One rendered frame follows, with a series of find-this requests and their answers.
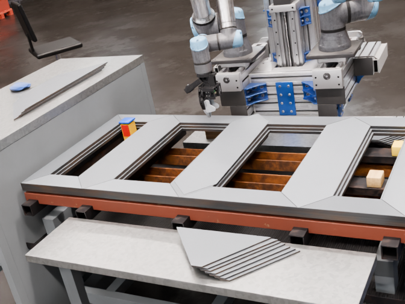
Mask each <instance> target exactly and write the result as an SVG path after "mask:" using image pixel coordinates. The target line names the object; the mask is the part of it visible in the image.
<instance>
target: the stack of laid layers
mask: <svg viewBox="0 0 405 304"><path fill-rule="evenodd" d="M228 125H229V124H217V123H182V122H180V123H179V124H178V125H176V126H175V127H174V128H173V129H172V130H171V131H170V132H168V133H167V134H166V135H165V136H163V137H162V138H161V139H160V140H159V141H158V142H157V143H155V144H154V145H153V146H152V147H151V148H150V149H149V150H147V151H146V152H145V153H143V154H142V155H141V156H140V157H139V158H138V159H137V160H135V161H134V162H133V163H132V164H131V165H130V166H129V167H127V168H126V169H125V170H124V171H122V172H121V173H120V174H119V175H118V176H117V177H116V178H114V179H119V180H127V179H128V178H130V177H131V176H132V175H133V174H134V173H135V172H136V171H137V170H138V169H140V168H141V167H142V166H143V165H144V164H146V163H147V161H149V160H150V159H151V158H152V157H153V156H155V155H156V154H157V153H158V152H159V151H160V150H161V149H162V148H163V147H165V146H166V145H167V144H168V143H169V142H170V141H171V140H173V138H175V137H176V136H177V135H178V134H179V133H181V132H182V131H223V130H224V129H225V128H226V127H227V126H228ZM325 126H326V125H284V124H267V125H266V126H265V128H264V129H263V130H262V131H261V132H260V133H259V135H258V136H257V137H256V138H255V140H253V141H252V143H251V144H250V145H249V146H248V148H247V149H246V150H245V151H244V152H243V153H242V155H241V156H240V157H239V158H238V160H237V161H235V163H234V164H233V165H232V166H231V168H230V169H229V170H228V171H227V172H226V173H225V175H224V176H223V177H222V179H220V181H219V182H218V183H217V184H216V185H212V186H209V187H206V188H203V189H207V188H211V187H213V186H215V187H223V188H224V187H225V186H226V185H227V183H228V182H229V181H230V180H231V179H232V178H233V177H234V175H235V174H236V173H237V172H238V171H239V170H240V168H241V167H242V166H243V165H244V163H245V162H246V161H247V160H248V159H249V158H250V156H251V155H252V154H253V152H255V151H256V149H257V148H258V147H259V146H260V144H261V143H262V142H263V141H264V140H265V139H266V137H267V136H268V135H269V134H270V133H294V134H318V135H320V134H321V133H322V131H323V129H324V128H325ZM120 132H122V129H121V124H118V125H117V126H116V127H114V128H113V129H111V130H110V131H109V132H108V133H106V134H105V135H104V136H102V137H101V138H99V139H98V140H97V141H95V142H94V143H93V144H91V145H89V146H88V147H87V148H86V149H84V150H83V151H82V152H80V153H79V154H77V155H76V156H75V157H73V158H72V159H71V160H69V161H68V162H66V163H65V164H64V165H62V166H61V167H60V168H58V169H57V170H55V171H54V172H53V173H52V174H55V175H65V174H66V173H68V172H69V171H70V170H71V169H72V168H74V167H75V166H77V165H78V164H79V163H81V162H82V161H83V160H84V159H86V158H87V157H89V156H90V155H91V154H93V153H94V152H95V151H96V150H98V149H99V148H101V147H102V146H103V145H105V144H106V143H107V142H108V141H110V140H111V139H113V138H114V137H115V136H116V135H118V134H119V133H120ZM373 136H405V127H386V126H370V128H369V130H368V132H367V134H366V135H365V137H364V139H363V141H362V143H361V144H360V147H359V149H358V150H357V152H356V154H355V156H354V158H353V160H352V161H351V163H350V165H349V167H348V169H347V171H346V173H345V175H344V176H343V178H342V180H341V182H340V184H339V186H338V187H337V190H336V192H335V193H334V195H335V196H344V194H345V191H346V190H347V187H348V185H349V184H350V181H351V179H352V178H353V175H354V173H355V172H356V169H357V167H358V166H359V163H360V161H361V160H362V158H363V156H364V154H365V152H366V150H367V148H368V146H369V144H370V142H371V140H372V138H373ZM404 142H405V139H404ZM404 142H403V144H402V146H401V149H400V152H399V154H398V157H399V155H400V153H401V150H402V147H403V145H404ZM202 152H203V151H202ZM398 157H397V159H396V161H395V164H394V167H393V169H392V171H391V174H390V176H389V178H388V181H387V184H386V186H385V189H384V191H383V193H382V196H381V199H382V197H383V194H384V193H385V190H386V187H387V185H388V183H389V180H390V178H391V175H392V172H393V170H394V168H395V165H396V162H397V160H398ZM195 159H196V158H195ZM195 159H194V160H195ZM194 160H193V161H194ZM193 161H192V162H193ZM192 162H191V163H192ZM191 163H190V164H191ZM190 164H189V165H190ZM189 165H188V166H189ZM188 166H187V167H188ZM187 167H186V168H187ZM186 168H185V169H186ZM185 169H184V170H185ZM184 170H183V171H184ZM183 171H182V172H183ZM182 172H181V173H182ZM181 173H180V174H181ZM180 174H179V175H180ZM179 175H178V176H179ZM178 176H177V177H178ZM177 177H176V178H177ZM176 178H175V179H176ZM175 179H174V180H173V181H172V182H171V183H170V185H171V186H172V188H173V189H174V191H175V192H176V194H177V195H178V196H179V197H170V196H162V195H149V194H135V193H128V192H114V191H101V190H94V189H80V188H67V187H59V186H46V185H33V184H25V183H21V187H22V189H23V191H33V192H45V193H53V194H65V195H77V196H84V197H96V198H109V199H115V200H128V201H140V202H147V203H159V204H171V205H178V206H190V207H203V208H210V209H222V210H229V211H241V212H254V213H260V214H273V215H285V216H292V217H304V218H316V219H323V220H336V221H347V222H355V223H367V224H379V225H386V226H398V227H405V217H396V216H389V215H375V214H361V213H354V212H341V211H327V210H320V209H306V208H299V207H286V206H272V205H265V204H251V203H238V202H230V201H217V200H204V199H196V198H183V197H182V196H185V195H188V194H192V193H194V192H198V191H201V190H203V189H200V190H197V191H194V192H191V193H188V194H183V193H182V192H181V190H180V189H179V187H178V186H177V185H176V183H175V182H174V181H175ZM334 195H333V196H334Z"/></svg>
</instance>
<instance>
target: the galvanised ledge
mask: <svg viewBox="0 0 405 304"><path fill-rule="evenodd" d="M318 137H319V135H318V134H294V133H270V134H269V135H268V138H267V139H266V140H265V141H264V143H262V144H261V146H260V147H259V148H258V150H257V151H281V152H296V153H308V152H309V150H310V149H311V147H312V146H313V144H314V143H315V141H316V140H317V138H318ZM213 140H214V139H206V133H205V132H204V131H194V132H193V133H192V134H191V135H190V136H189V137H188V138H187V139H186V140H185V141H184V142H183V147H184V148H206V147H207V146H208V145H209V144H210V143H211V142H212V141H213ZM368 148H386V147H382V146H379V145H376V144H373V143H370V144H369V146H368Z"/></svg>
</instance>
